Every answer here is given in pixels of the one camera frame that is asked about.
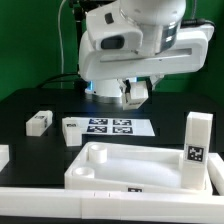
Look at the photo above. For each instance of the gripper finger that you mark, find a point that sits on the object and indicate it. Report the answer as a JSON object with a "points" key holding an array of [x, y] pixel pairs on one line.
{"points": [[152, 81], [125, 87]]}

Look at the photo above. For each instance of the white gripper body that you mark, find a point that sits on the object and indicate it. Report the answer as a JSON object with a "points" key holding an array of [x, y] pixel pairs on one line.
{"points": [[188, 54]]}

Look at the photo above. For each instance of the white desk top tray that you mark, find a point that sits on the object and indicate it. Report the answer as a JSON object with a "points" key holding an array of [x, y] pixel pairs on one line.
{"points": [[127, 168]]}

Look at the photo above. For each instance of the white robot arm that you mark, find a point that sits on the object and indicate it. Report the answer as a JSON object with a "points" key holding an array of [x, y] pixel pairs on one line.
{"points": [[160, 22]]}

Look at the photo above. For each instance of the marker sheet with tags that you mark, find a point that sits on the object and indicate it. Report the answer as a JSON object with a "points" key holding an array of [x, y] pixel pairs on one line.
{"points": [[111, 126]]}

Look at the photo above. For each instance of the white right fence piece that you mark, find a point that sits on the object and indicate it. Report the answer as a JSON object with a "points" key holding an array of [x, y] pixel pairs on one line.
{"points": [[216, 172]]}

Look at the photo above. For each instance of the white fence piece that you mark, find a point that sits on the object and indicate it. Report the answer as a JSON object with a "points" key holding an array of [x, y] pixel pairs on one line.
{"points": [[216, 172], [4, 156]]}

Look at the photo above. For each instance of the white front fence bar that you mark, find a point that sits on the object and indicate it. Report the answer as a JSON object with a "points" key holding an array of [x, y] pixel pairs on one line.
{"points": [[114, 205]]}

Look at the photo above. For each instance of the white left fence piece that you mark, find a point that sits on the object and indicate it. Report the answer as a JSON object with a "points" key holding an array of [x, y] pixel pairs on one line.
{"points": [[4, 156]]}

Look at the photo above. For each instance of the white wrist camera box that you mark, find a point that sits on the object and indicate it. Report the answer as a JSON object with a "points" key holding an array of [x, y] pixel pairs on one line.
{"points": [[109, 30]]}

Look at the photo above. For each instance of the black camera stand pole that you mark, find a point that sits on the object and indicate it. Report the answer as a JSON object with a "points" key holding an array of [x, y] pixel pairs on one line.
{"points": [[79, 10]]}

